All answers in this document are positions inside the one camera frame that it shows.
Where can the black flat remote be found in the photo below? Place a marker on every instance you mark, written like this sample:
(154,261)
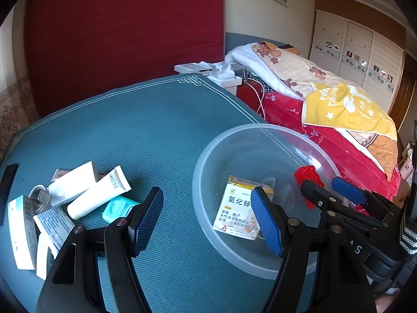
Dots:
(5,187)

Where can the white round jar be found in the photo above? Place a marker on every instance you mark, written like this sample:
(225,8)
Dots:
(37,207)

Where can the red upholstered headboard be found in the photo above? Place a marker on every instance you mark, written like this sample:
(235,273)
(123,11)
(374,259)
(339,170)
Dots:
(76,49)

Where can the teal dental floss box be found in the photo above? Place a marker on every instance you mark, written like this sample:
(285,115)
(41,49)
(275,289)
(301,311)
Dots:
(117,207)

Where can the crumpled white tissue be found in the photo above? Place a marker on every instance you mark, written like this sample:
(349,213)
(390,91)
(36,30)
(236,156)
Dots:
(219,70)

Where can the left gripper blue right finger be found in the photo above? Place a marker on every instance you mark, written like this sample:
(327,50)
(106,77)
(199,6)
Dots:
(273,222)

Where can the teal woven table mat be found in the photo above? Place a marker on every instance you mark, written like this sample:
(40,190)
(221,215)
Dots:
(155,131)

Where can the white wardrobe doors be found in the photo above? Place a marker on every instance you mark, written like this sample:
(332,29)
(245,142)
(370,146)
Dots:
(358,54)

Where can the beige cosmetic tube silver cap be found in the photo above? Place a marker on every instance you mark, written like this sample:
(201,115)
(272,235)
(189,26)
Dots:
(60,172)

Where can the small white green box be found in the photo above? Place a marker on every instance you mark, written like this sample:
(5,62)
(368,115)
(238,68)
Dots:
(45,258)

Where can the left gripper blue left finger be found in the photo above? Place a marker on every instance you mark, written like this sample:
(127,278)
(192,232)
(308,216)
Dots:
(143,219)

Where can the white printed sachet pack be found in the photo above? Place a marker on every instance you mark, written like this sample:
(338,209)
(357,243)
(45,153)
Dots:
(56,226)

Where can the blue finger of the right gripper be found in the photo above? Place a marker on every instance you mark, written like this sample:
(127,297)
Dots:
(347,190)

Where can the white bedside table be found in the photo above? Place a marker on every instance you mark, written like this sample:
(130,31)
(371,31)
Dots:
(194,68)

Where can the blue white medicine box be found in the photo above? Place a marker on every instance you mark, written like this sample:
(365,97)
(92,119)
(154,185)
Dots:
(22,231)

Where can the white cream tube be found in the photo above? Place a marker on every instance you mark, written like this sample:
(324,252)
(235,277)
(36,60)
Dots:
(113,184)

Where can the yellow ointment box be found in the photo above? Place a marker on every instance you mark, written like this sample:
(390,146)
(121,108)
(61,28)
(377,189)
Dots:
(235,215)

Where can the patterned beige curtain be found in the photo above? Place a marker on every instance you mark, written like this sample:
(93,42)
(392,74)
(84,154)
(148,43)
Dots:
(18,109)

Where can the clear plastic bowl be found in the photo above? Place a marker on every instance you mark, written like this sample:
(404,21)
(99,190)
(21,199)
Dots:
(240,177)

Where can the red bed sheet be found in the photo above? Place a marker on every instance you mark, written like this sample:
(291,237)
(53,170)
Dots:
(375,169)

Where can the yellow cartoon blanket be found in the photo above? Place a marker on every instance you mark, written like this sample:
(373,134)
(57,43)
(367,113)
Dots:
(346,106)

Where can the white rectangular bottle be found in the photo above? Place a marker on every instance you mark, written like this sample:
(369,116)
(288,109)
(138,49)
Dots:
(72,184)

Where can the floral white quilt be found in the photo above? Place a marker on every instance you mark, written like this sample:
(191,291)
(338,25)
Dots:
(283,71)

